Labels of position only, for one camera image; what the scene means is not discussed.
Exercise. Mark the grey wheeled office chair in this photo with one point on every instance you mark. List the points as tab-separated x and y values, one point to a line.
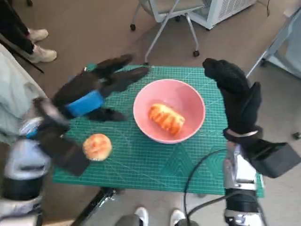
169	9

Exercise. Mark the seated person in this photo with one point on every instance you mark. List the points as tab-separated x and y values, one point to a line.
14	89

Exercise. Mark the small grey table clip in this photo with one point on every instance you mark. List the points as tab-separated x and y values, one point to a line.
202	196

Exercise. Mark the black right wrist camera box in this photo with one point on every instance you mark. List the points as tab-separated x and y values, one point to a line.
275	160

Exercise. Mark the long striped toy bread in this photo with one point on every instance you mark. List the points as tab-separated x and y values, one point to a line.
167	118

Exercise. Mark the white shoe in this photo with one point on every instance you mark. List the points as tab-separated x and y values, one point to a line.
176	216
141	215

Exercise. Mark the standing person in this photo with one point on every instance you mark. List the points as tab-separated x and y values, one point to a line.
14	26

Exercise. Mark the tan wooden board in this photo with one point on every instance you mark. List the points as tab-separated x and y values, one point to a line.
62	223

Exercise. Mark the green cutting mat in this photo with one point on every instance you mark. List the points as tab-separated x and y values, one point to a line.
141	162

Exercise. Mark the pink bowl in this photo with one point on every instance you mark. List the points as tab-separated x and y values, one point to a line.
145	110

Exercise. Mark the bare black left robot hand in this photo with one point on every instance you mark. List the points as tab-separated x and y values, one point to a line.
84	94

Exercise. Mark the black slanted stand leg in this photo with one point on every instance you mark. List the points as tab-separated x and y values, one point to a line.
35	66

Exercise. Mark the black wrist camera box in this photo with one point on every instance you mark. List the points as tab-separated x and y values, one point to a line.
68	155
275	160

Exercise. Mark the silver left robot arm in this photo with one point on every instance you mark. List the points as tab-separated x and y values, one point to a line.
23	160

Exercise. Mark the round toy bread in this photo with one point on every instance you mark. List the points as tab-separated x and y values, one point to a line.
97	147

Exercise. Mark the small black floor caster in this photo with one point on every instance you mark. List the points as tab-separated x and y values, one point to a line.
297	136

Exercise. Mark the black folding table brace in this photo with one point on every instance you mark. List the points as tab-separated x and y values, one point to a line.
94	207

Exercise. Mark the white perforated cabinet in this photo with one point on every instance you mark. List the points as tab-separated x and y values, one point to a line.
229	9

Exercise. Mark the white flat sheet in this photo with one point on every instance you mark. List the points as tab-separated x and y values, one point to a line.
294	10

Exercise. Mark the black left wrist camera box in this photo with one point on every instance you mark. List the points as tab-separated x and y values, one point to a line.
68	155

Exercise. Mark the white mesh chair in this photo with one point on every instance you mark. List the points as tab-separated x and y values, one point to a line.
289	47

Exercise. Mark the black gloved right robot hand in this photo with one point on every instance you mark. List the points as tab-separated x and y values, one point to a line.
240	103

